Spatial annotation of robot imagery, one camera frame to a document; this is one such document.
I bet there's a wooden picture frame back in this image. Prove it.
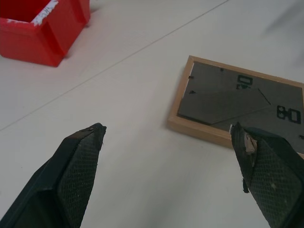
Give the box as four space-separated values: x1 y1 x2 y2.
167 55 304 159

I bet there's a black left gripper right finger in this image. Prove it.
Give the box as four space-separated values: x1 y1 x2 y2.
229 122 304 228

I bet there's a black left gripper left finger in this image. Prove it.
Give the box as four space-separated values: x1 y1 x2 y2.
0 123 107 228

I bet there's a red plastic bin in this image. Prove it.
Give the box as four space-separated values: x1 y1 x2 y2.
0 0 92 68

